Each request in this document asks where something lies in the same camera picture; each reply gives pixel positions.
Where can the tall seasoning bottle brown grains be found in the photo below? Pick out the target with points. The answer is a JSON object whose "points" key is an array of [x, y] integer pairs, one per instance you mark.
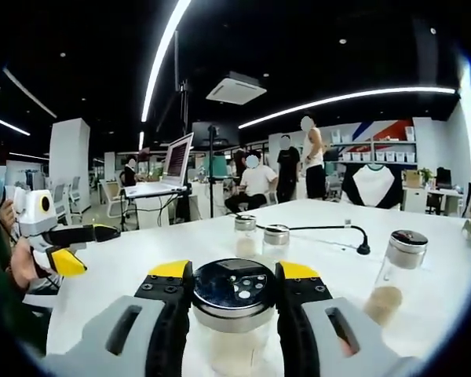
{"points": [[406, 247]]}

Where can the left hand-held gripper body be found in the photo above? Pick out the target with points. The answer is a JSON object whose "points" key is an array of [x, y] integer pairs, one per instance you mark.
{"points": [[35, 216]]}

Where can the small cardboard box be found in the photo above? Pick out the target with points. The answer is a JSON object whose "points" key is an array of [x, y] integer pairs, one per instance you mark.
{"points": [[412, 178]]}

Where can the black camera tripod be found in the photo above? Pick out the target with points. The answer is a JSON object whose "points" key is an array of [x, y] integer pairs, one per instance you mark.
{"points": [[213, 129]]}

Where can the shelf of white storage bins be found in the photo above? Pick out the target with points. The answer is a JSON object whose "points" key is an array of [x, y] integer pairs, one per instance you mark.
{"points": [[377, 156]]}

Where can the tall seasoning bottle pale grains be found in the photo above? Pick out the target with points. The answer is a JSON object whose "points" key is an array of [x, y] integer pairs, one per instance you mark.
{"points": [[233, 286]]}

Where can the white office desk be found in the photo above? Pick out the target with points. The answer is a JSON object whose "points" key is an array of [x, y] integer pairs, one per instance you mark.
{"points": [[414, 200]]}

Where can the tall black light stand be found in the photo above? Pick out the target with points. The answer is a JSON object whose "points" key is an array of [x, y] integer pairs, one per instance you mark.
{"points": [[184, 86]]}

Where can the ceiling air conditioner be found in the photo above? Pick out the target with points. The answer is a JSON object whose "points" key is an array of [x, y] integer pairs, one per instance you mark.
{"points": [[235, 88]]}

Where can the black laptop stand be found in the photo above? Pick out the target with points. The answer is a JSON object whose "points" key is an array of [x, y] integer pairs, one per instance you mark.
{"points": [[184, 208]]}

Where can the small seasoning bottle beige powder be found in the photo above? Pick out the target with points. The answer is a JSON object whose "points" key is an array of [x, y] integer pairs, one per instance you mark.
{"points": [[245, 225]]}

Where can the long ceiling light strip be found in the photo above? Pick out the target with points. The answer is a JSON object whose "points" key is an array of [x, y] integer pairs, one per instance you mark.
{"points": [[357, 94], [154, 68]]}

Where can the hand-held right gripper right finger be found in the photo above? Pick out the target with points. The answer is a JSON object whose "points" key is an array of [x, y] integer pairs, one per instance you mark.
{"points": [[302, 326]]}

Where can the teal board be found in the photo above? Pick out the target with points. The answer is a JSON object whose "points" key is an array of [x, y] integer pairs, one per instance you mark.
{"points": [[219, 165]]}

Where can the small potted plant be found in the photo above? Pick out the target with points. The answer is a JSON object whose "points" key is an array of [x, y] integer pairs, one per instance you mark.
{"points": [[426, 174]]}

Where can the black monitor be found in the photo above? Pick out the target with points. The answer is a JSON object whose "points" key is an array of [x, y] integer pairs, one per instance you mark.
{"points": [[442, 176]]}

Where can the small seasoning bottle white powder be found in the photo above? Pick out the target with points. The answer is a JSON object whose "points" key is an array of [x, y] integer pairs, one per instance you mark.
{"points": [[276, 235]]}

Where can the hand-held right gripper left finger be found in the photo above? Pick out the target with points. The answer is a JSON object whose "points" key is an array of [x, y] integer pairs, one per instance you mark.
{"points": [[165, 326]]}

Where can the person's left hand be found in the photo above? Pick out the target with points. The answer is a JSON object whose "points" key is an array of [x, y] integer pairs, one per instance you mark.
{"points": [[21, 263]]}

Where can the white laptop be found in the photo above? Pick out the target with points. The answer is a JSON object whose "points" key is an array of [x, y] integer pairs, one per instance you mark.
{"points": [[178, 159]]}

